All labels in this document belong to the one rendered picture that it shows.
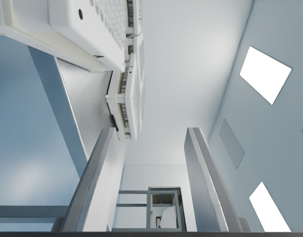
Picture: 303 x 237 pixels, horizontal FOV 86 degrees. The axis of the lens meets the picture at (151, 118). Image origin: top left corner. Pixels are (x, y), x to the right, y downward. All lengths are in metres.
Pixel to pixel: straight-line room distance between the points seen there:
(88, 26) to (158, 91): 4.09
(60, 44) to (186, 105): 4.41
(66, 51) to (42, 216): 0.57
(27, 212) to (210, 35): 3.88
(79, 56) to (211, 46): 3.85
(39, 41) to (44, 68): 0.09
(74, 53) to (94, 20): 0.07
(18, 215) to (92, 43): 0.65
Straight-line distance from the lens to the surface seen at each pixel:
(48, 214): 0.70
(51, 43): 0.22
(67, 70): 0.30
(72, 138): 0.34
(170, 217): 3.40
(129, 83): 0.52
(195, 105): 4.64
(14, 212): 0.76
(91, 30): 0.19
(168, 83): 4.17
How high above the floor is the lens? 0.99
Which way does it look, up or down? level
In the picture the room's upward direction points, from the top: 90 degrees clockwise
